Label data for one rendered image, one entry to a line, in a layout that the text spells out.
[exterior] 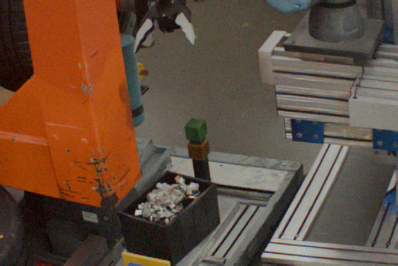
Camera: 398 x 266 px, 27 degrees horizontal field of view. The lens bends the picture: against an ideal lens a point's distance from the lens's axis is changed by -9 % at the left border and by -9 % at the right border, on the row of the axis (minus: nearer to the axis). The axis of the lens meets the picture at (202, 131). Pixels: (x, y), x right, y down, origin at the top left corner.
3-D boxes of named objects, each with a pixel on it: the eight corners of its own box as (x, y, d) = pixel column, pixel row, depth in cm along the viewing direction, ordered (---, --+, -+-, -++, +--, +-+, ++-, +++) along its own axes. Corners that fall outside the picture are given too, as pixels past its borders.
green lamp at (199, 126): (192, 132, 214) (190, 117, 213) (208, 134, 213) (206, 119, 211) (185, 140, 211) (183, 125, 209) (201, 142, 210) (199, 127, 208)
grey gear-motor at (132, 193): (46, 230, 280) (23, 139, 263) (156, 255, 262) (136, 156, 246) (20, 259, 266) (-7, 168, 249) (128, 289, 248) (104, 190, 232)
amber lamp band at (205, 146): (195, 150, 217) (193, 136, 215) (210, 152, 215) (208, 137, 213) (188, 158, 214) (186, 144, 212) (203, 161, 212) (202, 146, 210)
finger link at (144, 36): (143, 62, 217) (166, 33, 217) (133, 51, 212) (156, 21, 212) (135, 57, 218) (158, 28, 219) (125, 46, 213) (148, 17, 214)
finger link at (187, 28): (210, 45, 211) (190, 23, 216) (200, 34, 206) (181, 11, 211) (199, 53, 211) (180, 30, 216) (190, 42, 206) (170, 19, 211)
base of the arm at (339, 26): (370, 23, 213) (367, -12, 208) (359, 45, 201) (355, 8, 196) (316, 17, 219) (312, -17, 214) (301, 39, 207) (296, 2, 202)
